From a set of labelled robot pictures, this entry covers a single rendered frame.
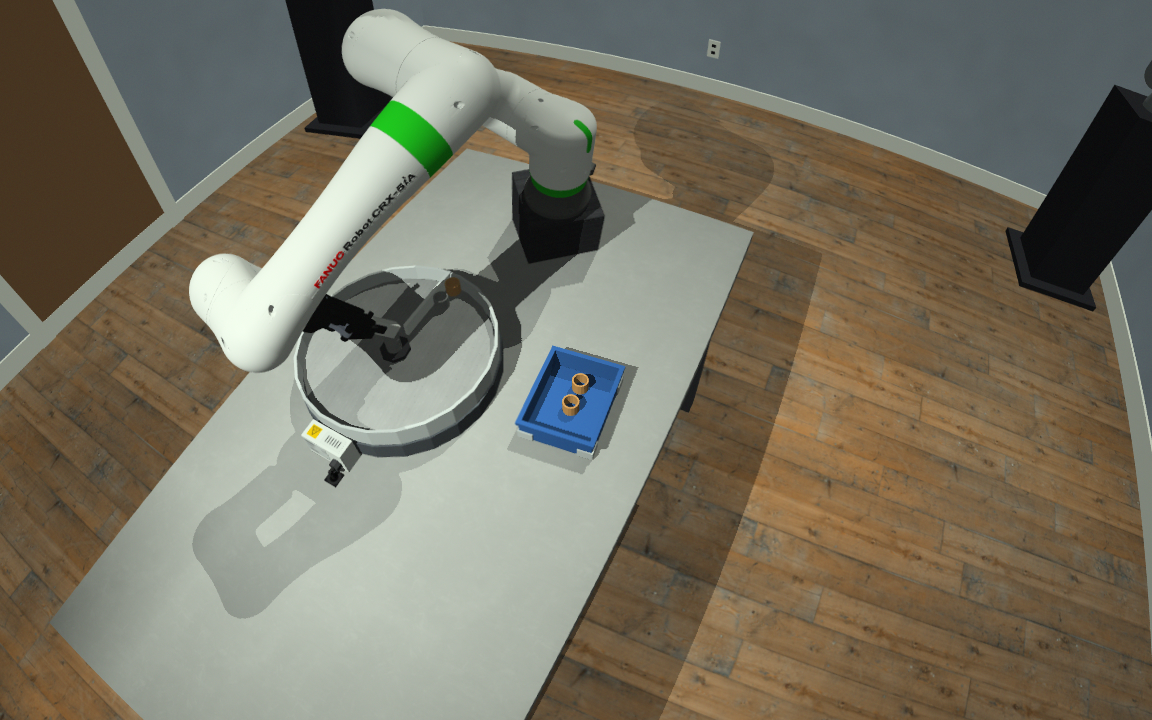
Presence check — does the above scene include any blue plastic crate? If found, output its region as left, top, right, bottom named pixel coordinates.
left=515, top=346, right=626, bottom=460

